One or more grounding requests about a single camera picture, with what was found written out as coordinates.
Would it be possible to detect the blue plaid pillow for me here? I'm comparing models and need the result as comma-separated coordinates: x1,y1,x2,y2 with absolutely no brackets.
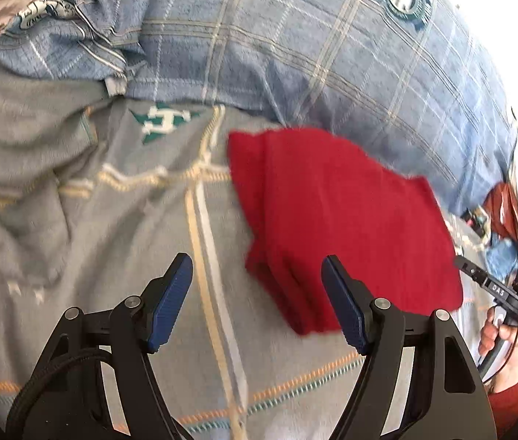
0,0,517,213

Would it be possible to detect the red knit sweater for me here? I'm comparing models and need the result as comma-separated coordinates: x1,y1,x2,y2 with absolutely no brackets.
227,129,464,336

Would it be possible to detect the grey patterned bed sheet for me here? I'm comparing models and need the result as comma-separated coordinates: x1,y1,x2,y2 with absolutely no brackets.
0,0,493,440

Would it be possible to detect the black braided cable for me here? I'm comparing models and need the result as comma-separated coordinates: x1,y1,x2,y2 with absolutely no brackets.
5,346,114,440

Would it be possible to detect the person's right hand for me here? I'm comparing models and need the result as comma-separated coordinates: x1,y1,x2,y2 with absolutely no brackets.
478,307,518,393

